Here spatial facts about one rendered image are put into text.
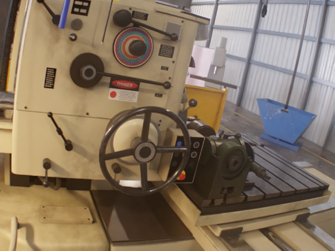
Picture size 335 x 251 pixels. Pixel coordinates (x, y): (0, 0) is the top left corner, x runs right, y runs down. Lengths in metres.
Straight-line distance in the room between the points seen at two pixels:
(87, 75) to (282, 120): 6.62
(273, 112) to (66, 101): 6.63
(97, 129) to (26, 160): 0.36
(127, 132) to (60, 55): 0.42
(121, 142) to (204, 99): 3.23
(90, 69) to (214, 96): 3.43
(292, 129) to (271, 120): 0.61
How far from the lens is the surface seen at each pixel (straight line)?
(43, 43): 1.21
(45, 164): 1.30
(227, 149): 1.53
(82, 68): 1.15
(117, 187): 1.17
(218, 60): 7.43
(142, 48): 1.18
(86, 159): 1.35
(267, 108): 7.57
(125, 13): 1.19
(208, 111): 4.46
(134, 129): 1.22
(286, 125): 7.47
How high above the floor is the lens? 1.71
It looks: 13 degrees down
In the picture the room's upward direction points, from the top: 13 degrees clockwise
